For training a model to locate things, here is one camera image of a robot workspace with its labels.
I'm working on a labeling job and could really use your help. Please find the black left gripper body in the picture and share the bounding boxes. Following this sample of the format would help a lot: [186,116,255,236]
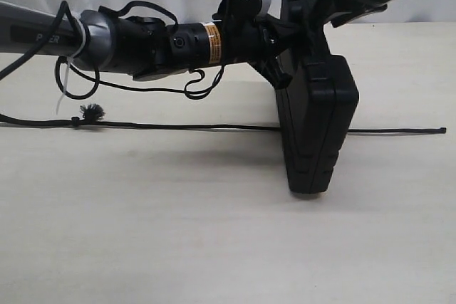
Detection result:
[212,8,283,80]

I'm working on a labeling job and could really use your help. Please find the black plastic carrying case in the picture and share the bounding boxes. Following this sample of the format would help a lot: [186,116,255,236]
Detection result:
[276,0,359,195]

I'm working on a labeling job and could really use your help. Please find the black braided rope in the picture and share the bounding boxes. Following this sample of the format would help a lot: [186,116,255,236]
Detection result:
[0,103,447,135]

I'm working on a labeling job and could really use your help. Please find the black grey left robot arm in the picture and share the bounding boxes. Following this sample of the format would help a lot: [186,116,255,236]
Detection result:
[1,0,304,89]

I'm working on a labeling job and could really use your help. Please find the white zip tie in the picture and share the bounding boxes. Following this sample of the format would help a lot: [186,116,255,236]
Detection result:
[56,11,88,115]

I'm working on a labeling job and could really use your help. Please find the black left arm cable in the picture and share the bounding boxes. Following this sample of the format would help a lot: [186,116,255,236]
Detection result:
[0,0,225,100]

